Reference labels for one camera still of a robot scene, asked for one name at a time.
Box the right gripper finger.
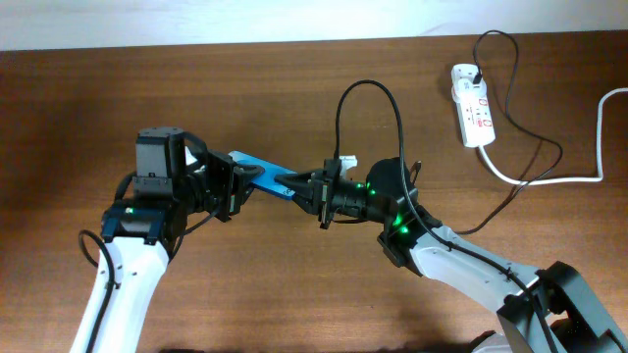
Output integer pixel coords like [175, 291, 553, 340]
[274, 169, 324, 189]
[292, 194, 323, 216]

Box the blue Samsung smartphone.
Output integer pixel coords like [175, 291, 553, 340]
[229, 151, 294, 201]

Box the black charging cable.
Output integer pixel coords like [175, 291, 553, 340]
[409, 29, 564, 236]

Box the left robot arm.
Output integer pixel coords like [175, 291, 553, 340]
[72, 126, 264, 352]

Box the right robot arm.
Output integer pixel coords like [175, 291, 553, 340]
[275, 158, 627, 352]

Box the white charger plug adapter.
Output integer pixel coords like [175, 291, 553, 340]
[451, 77, 487, 103]

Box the white power strip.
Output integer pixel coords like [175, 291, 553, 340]
[450, 64, 496, 148]

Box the white power strip cord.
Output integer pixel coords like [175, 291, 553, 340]
[477, 86, 628, 187]

